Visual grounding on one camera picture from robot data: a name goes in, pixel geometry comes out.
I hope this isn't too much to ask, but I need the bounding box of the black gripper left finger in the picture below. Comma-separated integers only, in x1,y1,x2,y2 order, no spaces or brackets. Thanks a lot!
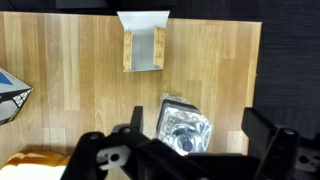
129,105,145,133

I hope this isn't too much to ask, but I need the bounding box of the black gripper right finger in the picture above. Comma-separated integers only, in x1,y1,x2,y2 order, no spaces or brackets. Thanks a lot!
241,107,278,160

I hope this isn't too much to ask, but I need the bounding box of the white carton box blue logo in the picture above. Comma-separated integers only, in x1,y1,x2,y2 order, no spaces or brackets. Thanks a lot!
0,67,34,127

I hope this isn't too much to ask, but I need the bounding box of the cork pattern small carton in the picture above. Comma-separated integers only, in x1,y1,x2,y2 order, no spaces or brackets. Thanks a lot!
116,10,171,73

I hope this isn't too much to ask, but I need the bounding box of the toy bread slice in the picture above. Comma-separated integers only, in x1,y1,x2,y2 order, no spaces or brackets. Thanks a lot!
0,150,72,180

